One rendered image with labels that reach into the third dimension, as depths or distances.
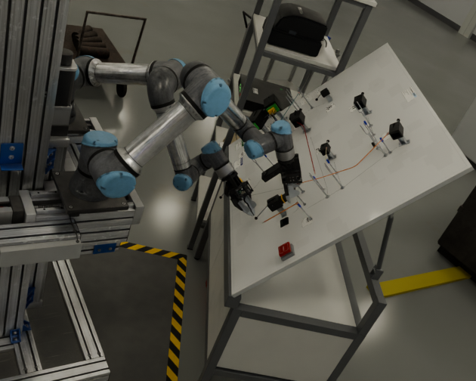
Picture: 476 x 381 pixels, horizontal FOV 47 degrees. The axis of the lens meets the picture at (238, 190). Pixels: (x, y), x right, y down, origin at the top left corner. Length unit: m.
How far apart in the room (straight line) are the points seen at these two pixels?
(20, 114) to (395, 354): 2.72
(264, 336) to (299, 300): 0.22
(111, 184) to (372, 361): 2.30
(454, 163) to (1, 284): 1.83
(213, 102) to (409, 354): 2.51
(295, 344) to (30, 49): 1.58
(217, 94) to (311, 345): 1.24
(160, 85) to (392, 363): 2.36
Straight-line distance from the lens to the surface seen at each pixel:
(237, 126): 2.14
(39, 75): 1.92
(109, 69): 2.37
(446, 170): 2.08
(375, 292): 2.42
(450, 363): 4.01
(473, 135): 6.81
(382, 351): 3.74
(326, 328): 2.44
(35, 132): 2.03
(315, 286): 2.59
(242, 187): 2.31
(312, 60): 3.09
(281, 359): 2.57
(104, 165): 1.84
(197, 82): 1.81
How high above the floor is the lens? 2.41
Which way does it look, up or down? 33 degrees down
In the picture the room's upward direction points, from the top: 21 degrees clockwise
